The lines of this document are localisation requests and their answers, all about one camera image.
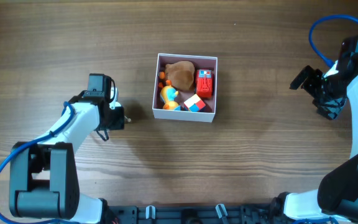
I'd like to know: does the yellow blue rubber duck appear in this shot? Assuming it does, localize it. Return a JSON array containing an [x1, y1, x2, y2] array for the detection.
[[158, 80, 181, 111]]

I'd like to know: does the brown plush toy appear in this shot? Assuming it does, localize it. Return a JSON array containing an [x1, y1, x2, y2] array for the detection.
[[158, 61, 195, 91]]

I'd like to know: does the colourful puzzle cube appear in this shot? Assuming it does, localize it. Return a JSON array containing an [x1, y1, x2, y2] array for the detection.
[[184, 94, 206, 112]]

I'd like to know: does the red toy car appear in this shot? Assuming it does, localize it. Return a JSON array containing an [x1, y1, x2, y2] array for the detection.
[[195, 69, 213, 98]]

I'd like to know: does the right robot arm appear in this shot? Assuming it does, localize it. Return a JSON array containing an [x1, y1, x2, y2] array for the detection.
[[269, 35, 358, 223]]

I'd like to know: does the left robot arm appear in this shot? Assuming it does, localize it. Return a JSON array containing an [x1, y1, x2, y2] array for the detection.
[[9, 73, 125, 223]]

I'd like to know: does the pink white open box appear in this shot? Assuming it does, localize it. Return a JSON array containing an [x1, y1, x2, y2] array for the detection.
[[152, 53, 218, 123]]

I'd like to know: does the left blue cable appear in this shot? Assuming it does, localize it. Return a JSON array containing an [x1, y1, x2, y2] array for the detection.
[[0, 101, 76, 224]]

